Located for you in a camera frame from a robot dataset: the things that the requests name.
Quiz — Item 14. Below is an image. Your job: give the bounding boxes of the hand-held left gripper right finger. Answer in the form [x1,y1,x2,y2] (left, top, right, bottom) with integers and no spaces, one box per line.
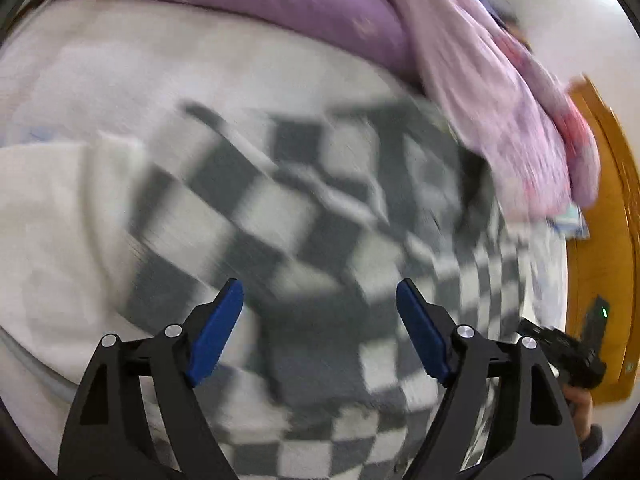
[395,277,584,480]

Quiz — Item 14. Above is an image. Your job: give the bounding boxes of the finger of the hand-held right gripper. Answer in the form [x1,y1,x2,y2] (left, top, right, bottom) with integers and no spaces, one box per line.
[516,318,558,351]

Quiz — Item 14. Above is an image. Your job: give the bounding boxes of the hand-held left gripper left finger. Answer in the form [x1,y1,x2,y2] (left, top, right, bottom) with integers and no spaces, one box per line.
[57,277,246,480]

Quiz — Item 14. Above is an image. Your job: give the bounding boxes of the grey white checkered garment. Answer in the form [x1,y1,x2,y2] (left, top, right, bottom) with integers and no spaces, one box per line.
[124,99,553,480]

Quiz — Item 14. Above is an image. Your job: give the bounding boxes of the blue patterned cloth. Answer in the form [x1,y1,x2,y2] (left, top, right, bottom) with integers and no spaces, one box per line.
[547,204,591,240]

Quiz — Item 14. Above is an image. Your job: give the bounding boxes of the white folded cloth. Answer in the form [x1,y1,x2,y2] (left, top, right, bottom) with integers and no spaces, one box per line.
[0,132,151,401]

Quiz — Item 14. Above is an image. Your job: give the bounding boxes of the pink floral quilt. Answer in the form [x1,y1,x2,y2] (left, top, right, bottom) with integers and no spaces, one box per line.
[350,0,603,222]

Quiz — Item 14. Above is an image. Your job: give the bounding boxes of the wooden bed frame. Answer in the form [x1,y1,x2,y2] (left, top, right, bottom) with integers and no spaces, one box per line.
[564,74,640,407]

